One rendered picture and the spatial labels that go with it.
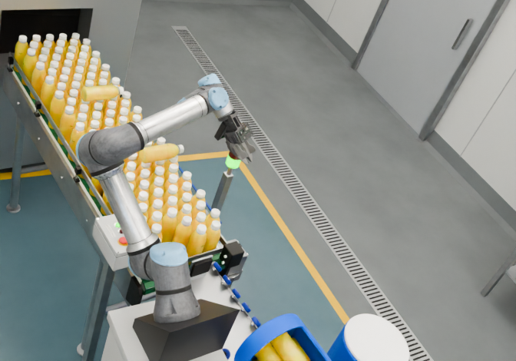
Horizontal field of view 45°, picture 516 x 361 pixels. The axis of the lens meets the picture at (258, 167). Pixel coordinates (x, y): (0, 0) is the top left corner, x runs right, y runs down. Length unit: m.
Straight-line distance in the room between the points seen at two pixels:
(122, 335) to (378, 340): 1.05
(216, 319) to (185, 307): 0.10
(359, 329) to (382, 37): 4.30
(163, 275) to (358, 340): 0.94
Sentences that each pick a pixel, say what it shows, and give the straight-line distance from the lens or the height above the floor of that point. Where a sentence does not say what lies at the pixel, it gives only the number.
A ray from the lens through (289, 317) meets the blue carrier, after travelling 2.29.
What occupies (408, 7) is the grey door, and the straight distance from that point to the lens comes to 6.31.
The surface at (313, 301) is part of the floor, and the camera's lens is 4.11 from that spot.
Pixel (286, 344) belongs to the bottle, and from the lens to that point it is 2.27.
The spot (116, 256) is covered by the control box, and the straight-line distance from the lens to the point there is 2.47.
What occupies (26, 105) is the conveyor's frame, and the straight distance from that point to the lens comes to 3.46.
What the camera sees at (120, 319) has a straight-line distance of 2.21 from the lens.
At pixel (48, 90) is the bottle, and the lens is 3.29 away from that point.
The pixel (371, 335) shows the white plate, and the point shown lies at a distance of 2.67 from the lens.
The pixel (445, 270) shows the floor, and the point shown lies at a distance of 4.89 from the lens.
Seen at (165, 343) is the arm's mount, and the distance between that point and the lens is 1.99.
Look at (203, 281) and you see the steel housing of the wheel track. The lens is 2.69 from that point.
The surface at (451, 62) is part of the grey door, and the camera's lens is 5.93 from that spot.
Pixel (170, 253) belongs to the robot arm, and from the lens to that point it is 2.01.
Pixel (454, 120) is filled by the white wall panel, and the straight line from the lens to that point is 5.97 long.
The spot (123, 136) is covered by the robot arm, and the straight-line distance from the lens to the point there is 1.96.
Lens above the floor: 2.92
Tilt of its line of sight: 37 degrees down
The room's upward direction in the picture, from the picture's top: 22 degrees clockwise
